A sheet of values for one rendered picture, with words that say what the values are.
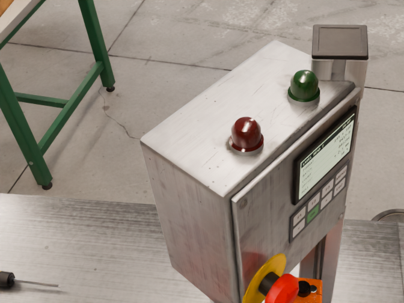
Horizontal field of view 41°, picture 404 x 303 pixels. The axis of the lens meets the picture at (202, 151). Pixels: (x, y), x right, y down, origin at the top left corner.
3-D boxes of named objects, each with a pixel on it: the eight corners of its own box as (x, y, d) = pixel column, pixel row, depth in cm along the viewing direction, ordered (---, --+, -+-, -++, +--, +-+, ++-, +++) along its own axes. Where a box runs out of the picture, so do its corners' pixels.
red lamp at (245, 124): (222, 145, 42) (220, 124, 40) (244, 127, 43) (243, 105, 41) (248, 162, 40) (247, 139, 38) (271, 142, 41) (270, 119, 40)
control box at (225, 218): (169, 267, 57) (136, 137, 43) (274, 172, 64) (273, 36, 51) (243, 329, 51) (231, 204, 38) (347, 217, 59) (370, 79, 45)
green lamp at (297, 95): (281, 97, 45) (281, 76, 43) (300, 82, 46) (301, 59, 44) (306, 111, 43) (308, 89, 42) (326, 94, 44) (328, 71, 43)
